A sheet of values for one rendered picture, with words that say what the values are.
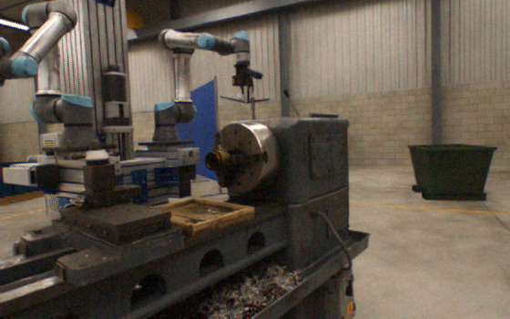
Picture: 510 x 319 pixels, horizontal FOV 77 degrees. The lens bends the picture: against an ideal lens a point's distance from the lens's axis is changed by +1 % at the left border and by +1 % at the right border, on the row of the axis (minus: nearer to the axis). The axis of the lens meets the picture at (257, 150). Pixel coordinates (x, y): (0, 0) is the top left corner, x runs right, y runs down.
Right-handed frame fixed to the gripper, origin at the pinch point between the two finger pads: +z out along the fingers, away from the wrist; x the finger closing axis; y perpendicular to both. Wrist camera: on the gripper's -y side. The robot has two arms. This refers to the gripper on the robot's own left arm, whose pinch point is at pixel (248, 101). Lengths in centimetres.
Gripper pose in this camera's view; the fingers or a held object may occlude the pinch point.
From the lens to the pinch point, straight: 166.7
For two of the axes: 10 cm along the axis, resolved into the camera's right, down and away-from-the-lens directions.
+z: 0.4, 10.0, 0.5
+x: -6.4, 0.7, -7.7
